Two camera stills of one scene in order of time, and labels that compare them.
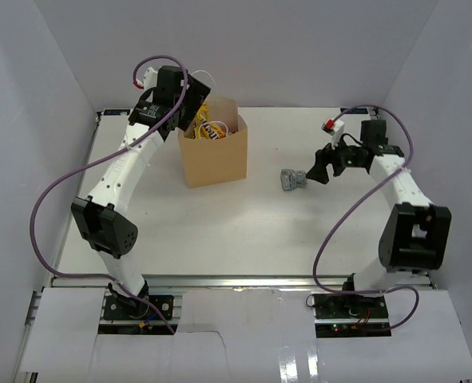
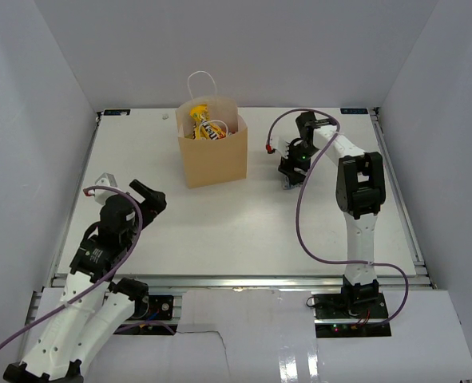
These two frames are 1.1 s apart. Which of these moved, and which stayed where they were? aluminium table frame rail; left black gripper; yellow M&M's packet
Moved: left black gripper
Stayed: aluminium table frame rail; yellow M&M's packet
